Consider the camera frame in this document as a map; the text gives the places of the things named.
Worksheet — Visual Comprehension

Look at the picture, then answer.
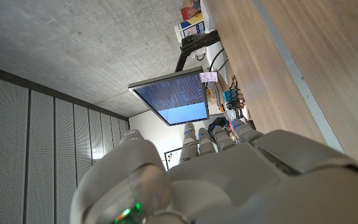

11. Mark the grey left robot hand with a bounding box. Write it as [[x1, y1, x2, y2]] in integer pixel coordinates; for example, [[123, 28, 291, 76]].
[[69, 118, 358, 224]]

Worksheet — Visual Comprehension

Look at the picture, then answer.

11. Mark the small blue box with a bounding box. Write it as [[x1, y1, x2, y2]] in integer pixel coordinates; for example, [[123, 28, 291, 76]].
[[223, 90, 237, 104]]

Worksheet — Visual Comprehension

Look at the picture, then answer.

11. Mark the computer monitor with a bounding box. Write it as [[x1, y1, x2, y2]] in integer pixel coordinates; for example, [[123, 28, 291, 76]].
[[128, 66, 211, 127]]

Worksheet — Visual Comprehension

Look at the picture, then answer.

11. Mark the pink sticky note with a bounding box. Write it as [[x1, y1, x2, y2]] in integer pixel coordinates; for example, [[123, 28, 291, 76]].
[[199, 72, 219, 83]]

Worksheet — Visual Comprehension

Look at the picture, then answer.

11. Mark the grey tape line on table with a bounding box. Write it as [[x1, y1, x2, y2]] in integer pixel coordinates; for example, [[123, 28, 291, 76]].
[[252, 0, 345, 154]]

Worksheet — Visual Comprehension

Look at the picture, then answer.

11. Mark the small white box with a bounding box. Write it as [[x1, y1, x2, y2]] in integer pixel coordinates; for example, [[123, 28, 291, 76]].
[[205, 42, 229, 85]]

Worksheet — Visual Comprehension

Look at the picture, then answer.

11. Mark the white wipes canister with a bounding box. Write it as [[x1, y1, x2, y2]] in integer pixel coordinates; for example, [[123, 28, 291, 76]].
[[174, 14, 206, 44]]

